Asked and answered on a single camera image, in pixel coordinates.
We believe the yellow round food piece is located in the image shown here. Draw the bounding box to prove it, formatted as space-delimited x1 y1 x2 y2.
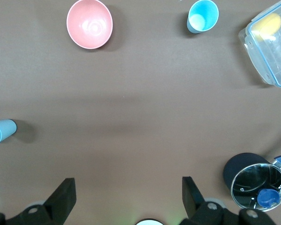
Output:
251 13 281 39

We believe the brown table cloth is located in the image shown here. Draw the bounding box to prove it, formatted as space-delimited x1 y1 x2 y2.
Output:
0 0 281 225

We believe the black pot blue handle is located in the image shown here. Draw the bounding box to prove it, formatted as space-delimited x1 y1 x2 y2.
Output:
222 152 281 213

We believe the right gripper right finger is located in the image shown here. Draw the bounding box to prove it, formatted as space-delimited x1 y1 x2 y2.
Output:
179 176 276 225

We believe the pink bowl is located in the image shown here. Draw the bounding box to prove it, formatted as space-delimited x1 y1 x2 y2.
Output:
66 0 114 50

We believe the glass lid blue knob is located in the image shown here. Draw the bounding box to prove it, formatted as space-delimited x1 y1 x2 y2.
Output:
230 163 281 213

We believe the clear plastic food container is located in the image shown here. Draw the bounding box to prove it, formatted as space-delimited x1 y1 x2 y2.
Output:
238 0 281 88

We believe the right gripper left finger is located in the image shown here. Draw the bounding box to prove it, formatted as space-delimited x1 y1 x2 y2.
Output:
0 177 77 225

